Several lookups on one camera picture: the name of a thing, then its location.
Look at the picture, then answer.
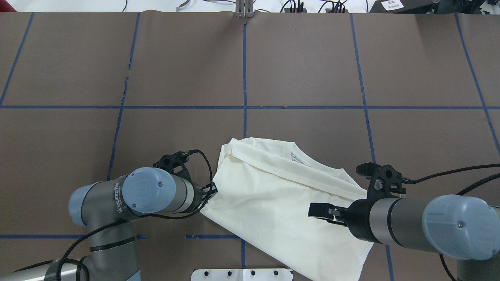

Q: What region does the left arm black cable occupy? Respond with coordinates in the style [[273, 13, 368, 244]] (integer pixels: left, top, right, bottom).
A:
[[12, 149, 214, 281]]

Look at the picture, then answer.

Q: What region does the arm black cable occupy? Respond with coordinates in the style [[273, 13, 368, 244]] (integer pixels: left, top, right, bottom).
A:
[[406, 164, 500, 196], [12, 149, 214, 281]]

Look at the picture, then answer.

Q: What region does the black box with label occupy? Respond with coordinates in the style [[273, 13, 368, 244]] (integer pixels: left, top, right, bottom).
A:
[[368, 0, 439, 14]]

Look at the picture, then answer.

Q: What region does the cream long-sleeve cat shirt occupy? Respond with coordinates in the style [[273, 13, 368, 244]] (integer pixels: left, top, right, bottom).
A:
[[202, 137, 373, 281]]

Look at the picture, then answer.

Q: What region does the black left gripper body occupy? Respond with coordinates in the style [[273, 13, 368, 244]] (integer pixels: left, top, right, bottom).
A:
[[189, 182, 209, 212]]

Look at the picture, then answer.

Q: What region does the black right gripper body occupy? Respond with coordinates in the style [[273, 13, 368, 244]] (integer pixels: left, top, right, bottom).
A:
[[343, 199, 377, 243]]

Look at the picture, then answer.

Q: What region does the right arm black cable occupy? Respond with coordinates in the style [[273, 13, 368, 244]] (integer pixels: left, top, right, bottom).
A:
[[406, 164, 500, 196]]

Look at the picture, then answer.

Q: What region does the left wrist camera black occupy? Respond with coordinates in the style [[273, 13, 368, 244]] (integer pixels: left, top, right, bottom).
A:
[[152, 151, 192, 181]]

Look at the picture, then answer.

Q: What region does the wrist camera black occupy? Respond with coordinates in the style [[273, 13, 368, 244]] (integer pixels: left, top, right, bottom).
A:
[[356, 162, 414, 202], [152, 151, 192, 181]]

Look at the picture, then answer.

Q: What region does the aluminium frame post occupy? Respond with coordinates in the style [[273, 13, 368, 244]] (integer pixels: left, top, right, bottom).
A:
[[234, 0, 255, 18]]

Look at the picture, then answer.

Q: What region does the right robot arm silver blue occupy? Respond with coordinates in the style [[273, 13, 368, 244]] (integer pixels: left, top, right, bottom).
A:
[[308, 194, 500, 281]]

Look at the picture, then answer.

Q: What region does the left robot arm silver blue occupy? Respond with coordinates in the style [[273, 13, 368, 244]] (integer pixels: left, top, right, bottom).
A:
[[1, 167, 217, 281]]

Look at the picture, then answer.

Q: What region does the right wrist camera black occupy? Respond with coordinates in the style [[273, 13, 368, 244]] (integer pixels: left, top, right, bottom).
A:
[[356, 162, 414, 202]]

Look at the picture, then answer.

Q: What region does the white camera mast base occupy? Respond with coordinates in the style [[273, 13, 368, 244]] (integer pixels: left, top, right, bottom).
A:
[[191, 268, 294, 281]]

